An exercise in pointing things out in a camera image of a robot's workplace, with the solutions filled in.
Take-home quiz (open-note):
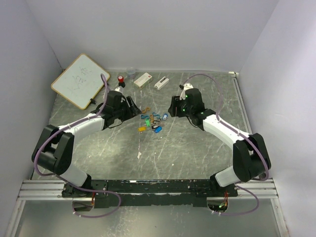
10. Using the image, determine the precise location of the red and black stamp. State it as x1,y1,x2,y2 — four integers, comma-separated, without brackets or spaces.
118,76,125,88

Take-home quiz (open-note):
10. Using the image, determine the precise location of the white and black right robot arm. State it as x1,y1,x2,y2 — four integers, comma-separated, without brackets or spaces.
168,88,271,197

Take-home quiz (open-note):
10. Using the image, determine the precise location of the orange carabiner keyring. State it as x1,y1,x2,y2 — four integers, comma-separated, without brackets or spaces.
141,107,151,114

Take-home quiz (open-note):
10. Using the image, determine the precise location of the clear plastic cup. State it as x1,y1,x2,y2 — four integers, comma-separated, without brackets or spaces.
126,67,136,80

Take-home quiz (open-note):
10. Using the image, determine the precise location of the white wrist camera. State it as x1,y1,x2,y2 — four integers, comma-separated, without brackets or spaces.
115,86,123,93
179,83,194,100

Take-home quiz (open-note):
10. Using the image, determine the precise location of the white board with wooden frame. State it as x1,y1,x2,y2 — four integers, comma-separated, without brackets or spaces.
51,53,110,110

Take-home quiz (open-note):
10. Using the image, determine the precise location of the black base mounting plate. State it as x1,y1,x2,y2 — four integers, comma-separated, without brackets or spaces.
62,179,237,208

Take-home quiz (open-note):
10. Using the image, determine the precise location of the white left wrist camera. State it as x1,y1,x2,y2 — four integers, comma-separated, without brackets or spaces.
115,86,123,93

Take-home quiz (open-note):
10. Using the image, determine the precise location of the white and red cardboard box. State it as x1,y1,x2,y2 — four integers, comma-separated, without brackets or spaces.
133,73,153,89

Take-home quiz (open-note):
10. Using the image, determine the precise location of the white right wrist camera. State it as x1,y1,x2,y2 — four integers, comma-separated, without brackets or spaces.
179,83,194,100

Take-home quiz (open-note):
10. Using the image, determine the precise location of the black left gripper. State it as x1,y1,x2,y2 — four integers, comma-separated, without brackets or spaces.
114,96,142,122

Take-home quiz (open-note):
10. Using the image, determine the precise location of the white rectangular device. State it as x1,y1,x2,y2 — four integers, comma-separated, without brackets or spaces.
155,77,169,90

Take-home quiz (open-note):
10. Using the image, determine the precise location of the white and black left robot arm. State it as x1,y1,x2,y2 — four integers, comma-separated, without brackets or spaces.
32,90,141,197

